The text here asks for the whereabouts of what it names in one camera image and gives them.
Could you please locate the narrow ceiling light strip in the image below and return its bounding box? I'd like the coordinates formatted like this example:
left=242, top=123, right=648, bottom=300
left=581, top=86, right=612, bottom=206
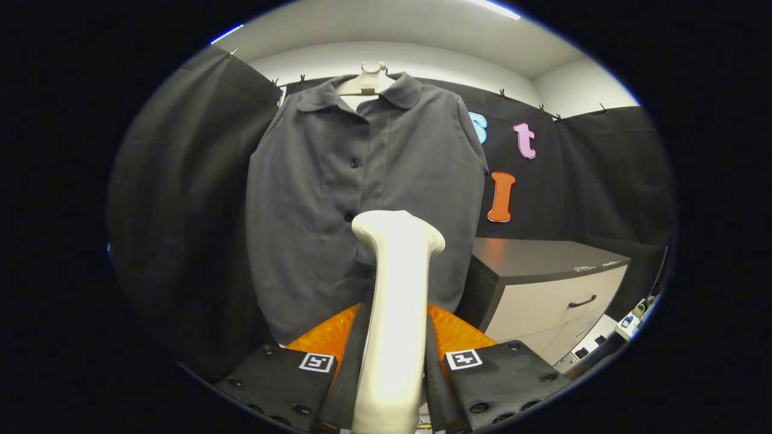
left=209, top=24, right=244, bottom=45

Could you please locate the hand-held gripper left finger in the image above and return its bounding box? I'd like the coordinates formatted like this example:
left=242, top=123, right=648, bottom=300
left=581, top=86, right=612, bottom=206
left=214, top=303, right=370, bottom=433

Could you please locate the cream clothes hanger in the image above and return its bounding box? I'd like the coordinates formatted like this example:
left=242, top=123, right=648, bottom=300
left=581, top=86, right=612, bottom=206
left=335, top=61, right=396, bottom=113

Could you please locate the black backdrop cloth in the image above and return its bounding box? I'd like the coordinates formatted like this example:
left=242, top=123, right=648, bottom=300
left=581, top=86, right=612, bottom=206
left=107, top=45, right=675, bottom=382

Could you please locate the white side table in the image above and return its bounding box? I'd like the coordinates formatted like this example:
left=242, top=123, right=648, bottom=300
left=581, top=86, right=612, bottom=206
left=614, top=289, right=664, bottom=342

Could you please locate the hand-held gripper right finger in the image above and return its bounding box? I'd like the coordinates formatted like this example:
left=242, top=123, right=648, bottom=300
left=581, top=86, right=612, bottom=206
left=424, top=303, right=572, bottom=433

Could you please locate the row of black clips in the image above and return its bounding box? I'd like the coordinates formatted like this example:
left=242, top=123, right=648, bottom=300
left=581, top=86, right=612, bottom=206
left=227, top=48, right=610, bottom=122

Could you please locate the dark grey button shirt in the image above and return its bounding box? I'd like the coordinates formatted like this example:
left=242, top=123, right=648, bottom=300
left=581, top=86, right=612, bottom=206
left=245, top=72, right=490, bottom=346

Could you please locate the grey top beige cabinet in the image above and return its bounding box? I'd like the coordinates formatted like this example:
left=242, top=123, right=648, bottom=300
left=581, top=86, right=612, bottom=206
left=455, top=237, right=631, bottom=366

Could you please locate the white garment steamer head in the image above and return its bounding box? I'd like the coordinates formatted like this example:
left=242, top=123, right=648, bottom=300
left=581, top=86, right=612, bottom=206
left=351, top=210, right=446, bottom=434

